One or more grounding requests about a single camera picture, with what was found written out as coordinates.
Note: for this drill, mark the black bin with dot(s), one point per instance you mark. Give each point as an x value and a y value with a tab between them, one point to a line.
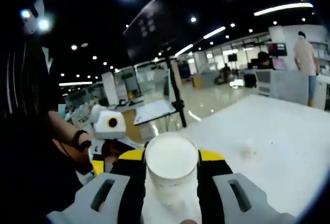
250	81

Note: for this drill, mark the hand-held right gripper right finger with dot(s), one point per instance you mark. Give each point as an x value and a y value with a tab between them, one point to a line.
211	182

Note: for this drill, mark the small wooden cabinet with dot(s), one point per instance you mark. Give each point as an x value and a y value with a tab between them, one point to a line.
197	81

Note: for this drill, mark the black monitor screen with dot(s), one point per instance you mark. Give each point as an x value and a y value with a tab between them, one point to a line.
232	58

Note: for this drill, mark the white paper cup green print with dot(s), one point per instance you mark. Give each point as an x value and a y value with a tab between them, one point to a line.
247	152

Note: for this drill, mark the grey desk partition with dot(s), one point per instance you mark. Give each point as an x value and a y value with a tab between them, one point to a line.
288	85

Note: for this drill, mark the black tripod stand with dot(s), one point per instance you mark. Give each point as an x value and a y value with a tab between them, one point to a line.
178	104

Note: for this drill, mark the white cabinet unit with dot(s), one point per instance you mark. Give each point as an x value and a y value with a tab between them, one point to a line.
263	82

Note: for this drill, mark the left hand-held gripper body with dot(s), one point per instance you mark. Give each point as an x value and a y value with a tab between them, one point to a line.
108	126

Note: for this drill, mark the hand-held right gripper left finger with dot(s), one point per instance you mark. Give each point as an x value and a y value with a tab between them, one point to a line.
131	182

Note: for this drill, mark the clear plastic cup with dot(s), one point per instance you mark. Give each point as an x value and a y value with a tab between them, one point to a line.
171	157

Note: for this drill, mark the curved ceiling strip light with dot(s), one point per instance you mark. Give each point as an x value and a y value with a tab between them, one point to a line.
283	8

